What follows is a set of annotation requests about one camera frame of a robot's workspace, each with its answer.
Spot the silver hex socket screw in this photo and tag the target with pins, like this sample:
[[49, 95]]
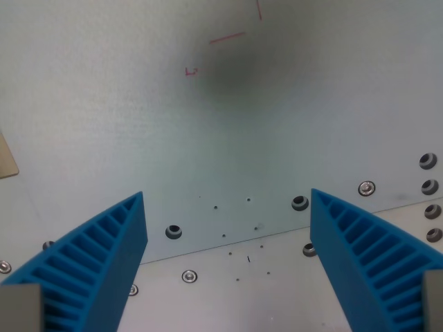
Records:
[[4, 266], [367, 188], [189, 276], [134, 290]]

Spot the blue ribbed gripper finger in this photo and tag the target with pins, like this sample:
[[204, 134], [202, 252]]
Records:
[[104, 263], [349, 263]]

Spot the tan flat plate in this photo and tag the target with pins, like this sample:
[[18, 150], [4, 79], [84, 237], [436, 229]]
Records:
[[7, 162]]

